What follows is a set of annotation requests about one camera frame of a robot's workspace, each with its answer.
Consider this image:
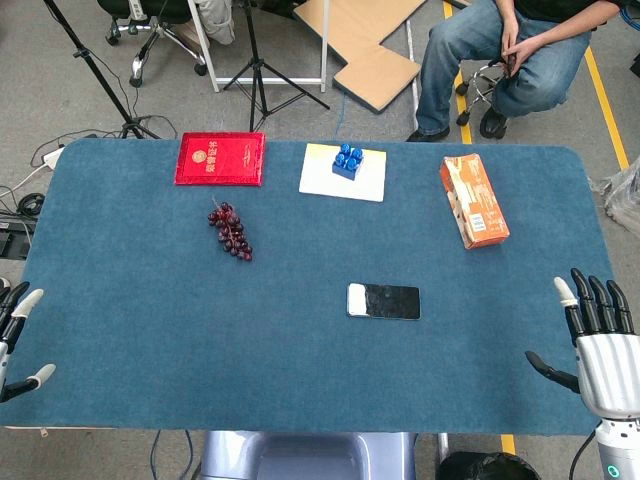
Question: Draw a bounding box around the red certificate book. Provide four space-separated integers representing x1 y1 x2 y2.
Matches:
173 131 267 189

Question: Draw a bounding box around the clear plastic bag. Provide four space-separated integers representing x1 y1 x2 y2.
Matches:
589 155 640 239

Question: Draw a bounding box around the black office chair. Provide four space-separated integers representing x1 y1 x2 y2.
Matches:
96 0 209 89

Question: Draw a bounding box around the brown cardboard sheet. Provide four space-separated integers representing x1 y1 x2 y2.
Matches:
293 0 427 114

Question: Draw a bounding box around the orange carton box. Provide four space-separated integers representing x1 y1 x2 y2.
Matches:
439 153 511 251

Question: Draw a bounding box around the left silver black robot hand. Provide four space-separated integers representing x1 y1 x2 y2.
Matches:
0 281 57 404

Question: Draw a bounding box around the white metal frame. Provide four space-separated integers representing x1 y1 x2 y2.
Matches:
187 0 329 94

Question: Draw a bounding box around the seated person in jeans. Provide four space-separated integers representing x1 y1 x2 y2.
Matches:
405 0 624 143

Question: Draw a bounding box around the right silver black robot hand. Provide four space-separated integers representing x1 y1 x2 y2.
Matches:
524 268 640 419

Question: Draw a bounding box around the blue table mat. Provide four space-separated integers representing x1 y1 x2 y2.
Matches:
0 137 624 437

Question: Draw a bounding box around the black light stand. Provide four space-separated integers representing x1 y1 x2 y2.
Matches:
42 0 162 141

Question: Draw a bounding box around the black tripod stand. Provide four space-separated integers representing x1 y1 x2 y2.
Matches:
222 0 331 133

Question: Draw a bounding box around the purple plastic grape bunch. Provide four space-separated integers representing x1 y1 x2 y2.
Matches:
207 196 254 263

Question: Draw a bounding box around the lavender robot base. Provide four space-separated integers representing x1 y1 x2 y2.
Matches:
190 430 418 480

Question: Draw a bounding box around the blue toy building block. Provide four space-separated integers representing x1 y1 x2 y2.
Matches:
331 143 365 183

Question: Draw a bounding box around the chrome wheeled stool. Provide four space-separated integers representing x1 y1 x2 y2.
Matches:
455 58 510 127

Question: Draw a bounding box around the black smartphone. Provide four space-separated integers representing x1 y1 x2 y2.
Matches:
346 282 422 321

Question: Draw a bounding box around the black trash bin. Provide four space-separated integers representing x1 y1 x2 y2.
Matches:
436 451 542 480

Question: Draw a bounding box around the white paper sheet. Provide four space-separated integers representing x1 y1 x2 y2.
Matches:
298 142 388 204

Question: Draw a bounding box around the black floor cable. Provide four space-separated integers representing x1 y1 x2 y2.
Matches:
17 192 46 217

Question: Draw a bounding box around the black floor equipment box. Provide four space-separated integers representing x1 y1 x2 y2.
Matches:
0 215 37 260

